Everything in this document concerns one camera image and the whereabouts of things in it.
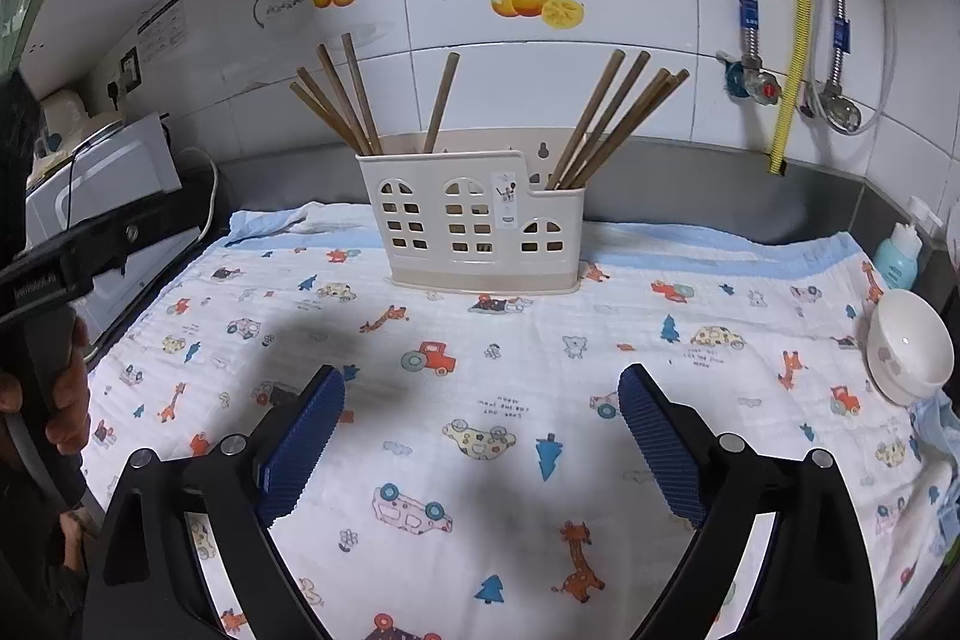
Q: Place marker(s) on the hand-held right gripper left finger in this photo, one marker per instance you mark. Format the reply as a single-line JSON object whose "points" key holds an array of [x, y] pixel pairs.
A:
{"points": [[307, 437]]}

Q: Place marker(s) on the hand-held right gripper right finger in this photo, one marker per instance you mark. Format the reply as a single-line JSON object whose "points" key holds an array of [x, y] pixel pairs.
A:
{"points": [[660, 437]]}

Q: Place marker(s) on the beige plastic chopstick holder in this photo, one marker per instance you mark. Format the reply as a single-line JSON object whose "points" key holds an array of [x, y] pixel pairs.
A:
{"points": [[429, 175]]}

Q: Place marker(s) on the brown wooden chopstick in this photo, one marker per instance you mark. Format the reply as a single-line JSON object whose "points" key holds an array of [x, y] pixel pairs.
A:
{"points": [[344, 96], [361, 93], [637, 121], [591, 108]]}

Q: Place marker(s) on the bunch of wooden chopsticks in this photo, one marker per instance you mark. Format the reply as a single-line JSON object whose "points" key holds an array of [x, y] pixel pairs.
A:
{"points": [[442, 100]]}

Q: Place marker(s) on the person's left hand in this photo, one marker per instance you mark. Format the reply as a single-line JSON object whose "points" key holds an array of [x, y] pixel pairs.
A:
{"points": [[71, 400]]}

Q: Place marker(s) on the white microwave oven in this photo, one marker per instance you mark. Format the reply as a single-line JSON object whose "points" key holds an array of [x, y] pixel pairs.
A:
{"points": [[112, 175]]}

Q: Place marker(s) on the white kettle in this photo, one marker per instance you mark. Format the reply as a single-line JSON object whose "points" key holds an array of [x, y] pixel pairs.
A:
{"points": [[67, 111]]}

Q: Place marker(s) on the white cartoon printed cloth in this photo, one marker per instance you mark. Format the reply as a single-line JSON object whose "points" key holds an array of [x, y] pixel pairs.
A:
{"points": [[525, 385]]}

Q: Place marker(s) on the white ceramic bowl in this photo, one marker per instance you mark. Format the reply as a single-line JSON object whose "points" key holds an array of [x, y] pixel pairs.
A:
{"points": [[907, 340]]}

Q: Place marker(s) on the light blue bottle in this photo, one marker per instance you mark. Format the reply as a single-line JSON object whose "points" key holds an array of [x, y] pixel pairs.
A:
{"points": [[900, 257]]}

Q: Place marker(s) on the person's dark clothing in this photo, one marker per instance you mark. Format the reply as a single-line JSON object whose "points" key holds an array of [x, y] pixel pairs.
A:
{"points": [[37, 572]]}

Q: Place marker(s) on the blue and red water valve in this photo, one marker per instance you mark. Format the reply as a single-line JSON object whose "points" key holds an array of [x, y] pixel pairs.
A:
{"points": [[754, 81]]}

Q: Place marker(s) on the metal angle valve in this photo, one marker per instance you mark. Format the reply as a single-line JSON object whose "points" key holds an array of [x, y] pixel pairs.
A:
{"points": [[836, 108]]}

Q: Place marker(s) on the wall power outlet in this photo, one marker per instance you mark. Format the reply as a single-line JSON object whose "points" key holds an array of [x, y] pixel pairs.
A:
{"points": [[126, 74]]}

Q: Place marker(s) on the white wall label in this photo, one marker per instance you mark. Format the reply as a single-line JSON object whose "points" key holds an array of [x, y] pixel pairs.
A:
{"points": [[161, 29]]}

